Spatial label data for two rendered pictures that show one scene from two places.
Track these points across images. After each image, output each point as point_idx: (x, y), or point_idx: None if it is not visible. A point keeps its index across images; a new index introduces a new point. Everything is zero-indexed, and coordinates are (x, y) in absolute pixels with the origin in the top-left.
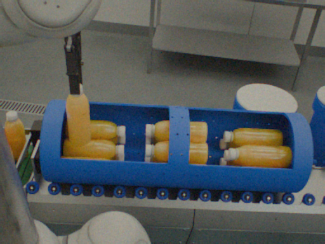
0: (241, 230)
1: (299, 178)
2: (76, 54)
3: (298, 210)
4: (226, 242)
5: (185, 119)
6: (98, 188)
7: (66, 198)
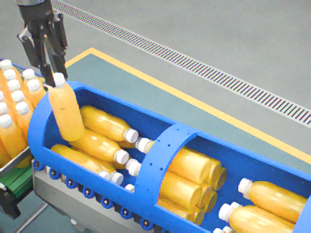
0: None
1: None
2: (41, 45)
3: None
4: None
5: (171, 149)
6: (89, 189)
7: (64, 187)
